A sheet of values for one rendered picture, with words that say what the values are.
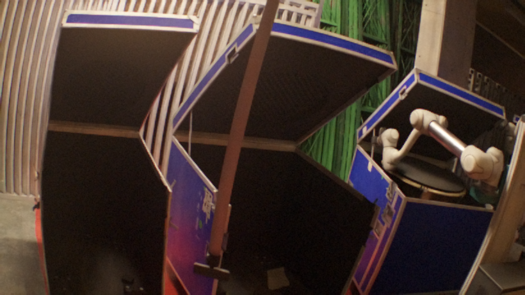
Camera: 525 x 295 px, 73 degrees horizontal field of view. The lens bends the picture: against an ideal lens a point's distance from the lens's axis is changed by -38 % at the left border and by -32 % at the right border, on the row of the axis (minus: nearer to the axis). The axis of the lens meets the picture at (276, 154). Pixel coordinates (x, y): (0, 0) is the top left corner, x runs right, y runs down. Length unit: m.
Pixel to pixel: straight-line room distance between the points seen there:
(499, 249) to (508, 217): 0.24
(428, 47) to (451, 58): 0.29
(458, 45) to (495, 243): 2.45
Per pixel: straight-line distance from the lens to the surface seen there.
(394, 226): 3.13
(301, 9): 4.43
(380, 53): 2.69
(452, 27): 4.60
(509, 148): 4.02
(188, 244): 2.79
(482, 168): 2.55
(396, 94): 3.47
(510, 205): 2.82
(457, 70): 4.72
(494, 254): 2.95
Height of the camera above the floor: 1.79
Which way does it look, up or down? 15 degrees down
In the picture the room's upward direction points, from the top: 14 degrees clockwise
